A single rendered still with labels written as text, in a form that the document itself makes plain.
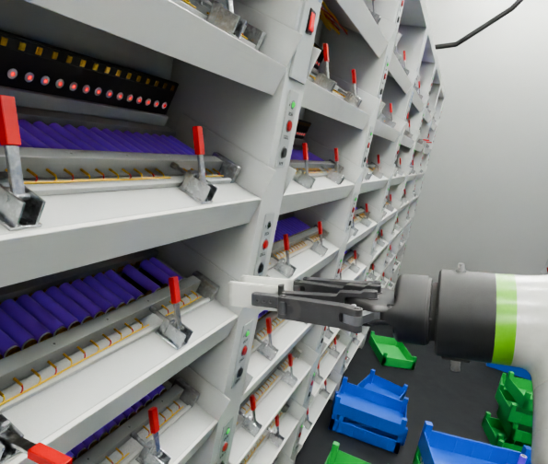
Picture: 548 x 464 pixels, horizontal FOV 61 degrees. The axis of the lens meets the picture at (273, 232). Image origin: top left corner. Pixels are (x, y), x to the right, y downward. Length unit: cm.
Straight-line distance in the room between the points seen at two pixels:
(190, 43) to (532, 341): 44
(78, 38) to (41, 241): 34
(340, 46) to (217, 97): 74
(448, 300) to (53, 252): 36
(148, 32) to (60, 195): 16
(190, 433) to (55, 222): 52
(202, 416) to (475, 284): 54
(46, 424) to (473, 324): 41
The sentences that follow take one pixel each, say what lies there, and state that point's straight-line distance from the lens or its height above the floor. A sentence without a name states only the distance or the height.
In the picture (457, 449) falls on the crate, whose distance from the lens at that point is 158.
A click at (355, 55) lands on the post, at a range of 144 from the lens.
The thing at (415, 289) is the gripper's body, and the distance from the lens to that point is 51.
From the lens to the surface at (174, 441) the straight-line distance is 82.
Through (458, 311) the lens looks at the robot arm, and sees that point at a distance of 49.
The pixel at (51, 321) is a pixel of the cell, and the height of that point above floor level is 94.
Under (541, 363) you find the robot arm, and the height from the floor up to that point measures 104.
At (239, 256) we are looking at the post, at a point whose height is 99.
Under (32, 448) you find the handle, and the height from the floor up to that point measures 92.
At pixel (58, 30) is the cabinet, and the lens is 65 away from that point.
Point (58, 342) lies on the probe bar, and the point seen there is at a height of 94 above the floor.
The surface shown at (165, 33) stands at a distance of 48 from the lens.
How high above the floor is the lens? 120
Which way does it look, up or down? 12 degrees down
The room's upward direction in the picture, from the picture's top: 11 degrees clockwise
